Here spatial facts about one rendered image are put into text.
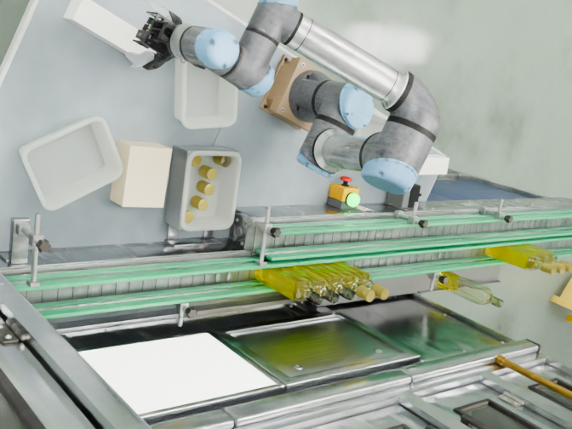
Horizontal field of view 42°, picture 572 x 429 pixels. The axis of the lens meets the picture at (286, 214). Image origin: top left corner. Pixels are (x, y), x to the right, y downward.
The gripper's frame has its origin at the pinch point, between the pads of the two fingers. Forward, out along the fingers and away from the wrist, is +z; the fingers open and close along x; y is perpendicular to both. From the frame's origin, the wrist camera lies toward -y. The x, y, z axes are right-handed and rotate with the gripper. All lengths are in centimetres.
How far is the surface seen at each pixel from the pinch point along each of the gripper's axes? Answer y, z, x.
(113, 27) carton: 2.3, 13.8, -0.3
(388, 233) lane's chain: -112, 7, 12
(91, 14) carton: 8.5, 13.7, -0.2
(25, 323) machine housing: 28, -61, 54
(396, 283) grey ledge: -127, 7, 26
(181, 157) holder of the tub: -31.2, 14.7, 20.0
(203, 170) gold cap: -40.0, 15.4, 20.6
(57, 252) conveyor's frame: -11, 16, 56
